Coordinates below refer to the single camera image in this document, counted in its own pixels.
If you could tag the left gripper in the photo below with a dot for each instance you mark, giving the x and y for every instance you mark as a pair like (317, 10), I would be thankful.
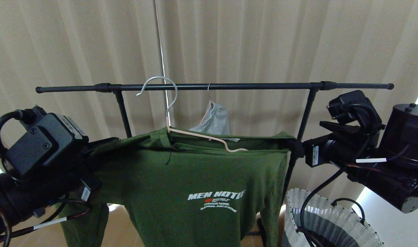
(58, 192)

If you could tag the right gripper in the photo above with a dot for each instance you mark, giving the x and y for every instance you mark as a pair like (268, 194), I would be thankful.
(336, 149)

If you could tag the green printed shirt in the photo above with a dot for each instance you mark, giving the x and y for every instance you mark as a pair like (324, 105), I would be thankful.
(161, 185)

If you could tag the pink clothes hanger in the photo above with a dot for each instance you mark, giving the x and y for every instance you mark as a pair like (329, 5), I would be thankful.
(205, 115)
(195, 133)

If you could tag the pale grey trousers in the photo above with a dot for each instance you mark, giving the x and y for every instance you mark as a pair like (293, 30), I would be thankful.
(217, 120)

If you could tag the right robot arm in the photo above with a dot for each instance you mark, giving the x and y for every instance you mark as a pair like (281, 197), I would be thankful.
(404, 137)

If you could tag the white laundry basket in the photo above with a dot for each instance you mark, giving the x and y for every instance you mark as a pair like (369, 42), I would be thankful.
(325, 219)

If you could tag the black clothes rack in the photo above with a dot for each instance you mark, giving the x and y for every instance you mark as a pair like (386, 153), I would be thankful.
(264, 85)

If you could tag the beige curtain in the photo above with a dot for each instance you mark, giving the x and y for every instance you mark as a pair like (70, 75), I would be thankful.
(75, 41)

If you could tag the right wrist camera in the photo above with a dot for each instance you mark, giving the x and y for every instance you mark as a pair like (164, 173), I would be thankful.
(349, 104)

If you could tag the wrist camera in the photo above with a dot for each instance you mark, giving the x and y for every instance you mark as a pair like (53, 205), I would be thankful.
(44, 144)
(349, 104)

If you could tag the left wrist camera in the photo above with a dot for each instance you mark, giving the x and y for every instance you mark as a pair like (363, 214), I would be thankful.
(44, 144)

